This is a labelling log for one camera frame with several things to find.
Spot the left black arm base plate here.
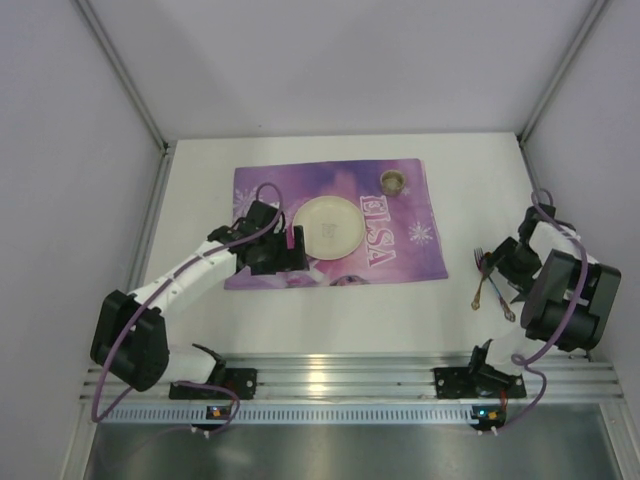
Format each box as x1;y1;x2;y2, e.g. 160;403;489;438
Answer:
169;368;257;400

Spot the right aluminium corner post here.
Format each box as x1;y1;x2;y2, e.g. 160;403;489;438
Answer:
516;0;612;148

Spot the iridescent metal fork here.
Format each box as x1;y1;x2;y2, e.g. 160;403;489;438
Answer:
486;274;516;323

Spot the aluminium corner post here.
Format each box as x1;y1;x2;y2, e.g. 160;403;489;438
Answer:
516;0;612;148
74;0;171;147

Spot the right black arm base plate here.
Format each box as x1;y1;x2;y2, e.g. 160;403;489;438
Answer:
433;367;527;400

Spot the cream round plate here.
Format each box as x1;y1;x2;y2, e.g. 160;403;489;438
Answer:
293;196;366;261

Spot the left aluminium corner post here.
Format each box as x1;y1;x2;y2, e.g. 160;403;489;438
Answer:
74;0;171;147

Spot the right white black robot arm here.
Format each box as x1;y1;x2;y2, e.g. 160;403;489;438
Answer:
469;204;621;392

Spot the white slotted cable duct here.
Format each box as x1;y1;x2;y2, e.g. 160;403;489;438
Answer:
99;402;507;425

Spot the small glass cup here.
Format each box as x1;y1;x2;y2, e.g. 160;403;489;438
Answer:
380;170;406;197

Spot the gold metal spoon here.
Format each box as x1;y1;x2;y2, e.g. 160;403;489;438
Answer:
471;248;491;311

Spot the aluminium mounting rail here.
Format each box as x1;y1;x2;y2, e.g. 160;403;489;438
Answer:
79;351;624;401

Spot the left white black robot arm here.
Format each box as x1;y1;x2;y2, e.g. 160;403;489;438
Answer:
90;200;308;392

